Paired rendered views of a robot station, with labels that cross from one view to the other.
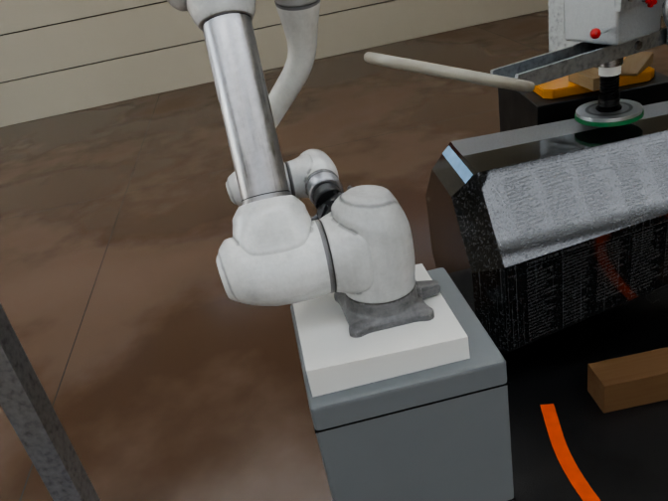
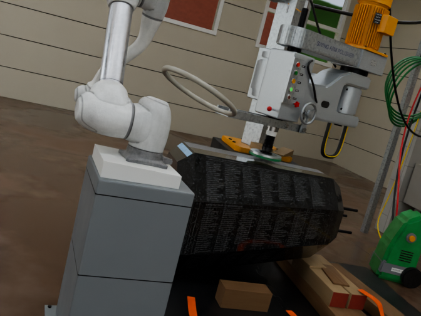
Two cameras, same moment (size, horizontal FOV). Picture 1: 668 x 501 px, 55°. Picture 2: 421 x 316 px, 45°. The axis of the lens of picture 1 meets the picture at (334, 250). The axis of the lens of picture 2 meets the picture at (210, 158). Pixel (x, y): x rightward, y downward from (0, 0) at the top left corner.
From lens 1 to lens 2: 1.03 m
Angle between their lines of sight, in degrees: 24
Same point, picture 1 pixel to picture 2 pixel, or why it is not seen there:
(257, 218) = (108, 86)
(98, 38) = not seen: outside the picture
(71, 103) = not seen: outside the picture
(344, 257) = (139, 119)
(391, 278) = (155, 140)
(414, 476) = (129, 244)
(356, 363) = (128, 167)
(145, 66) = not seen: outside the picture
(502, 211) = (202, 175)
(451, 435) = (156, 226)
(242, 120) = (114, 46)
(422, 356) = (158, 177)
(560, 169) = (235, 167)
